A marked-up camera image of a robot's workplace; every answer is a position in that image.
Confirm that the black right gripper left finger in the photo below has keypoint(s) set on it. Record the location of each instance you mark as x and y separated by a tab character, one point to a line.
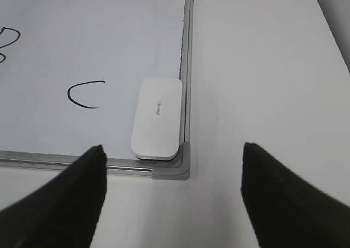
62	213

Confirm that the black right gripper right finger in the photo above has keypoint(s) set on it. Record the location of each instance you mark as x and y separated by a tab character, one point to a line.
284	209

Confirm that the white rectangular board eraser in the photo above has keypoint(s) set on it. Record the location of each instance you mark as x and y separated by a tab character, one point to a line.
156	128

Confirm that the white board with aluminium frame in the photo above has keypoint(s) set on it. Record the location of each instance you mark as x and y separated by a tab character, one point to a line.
71	72

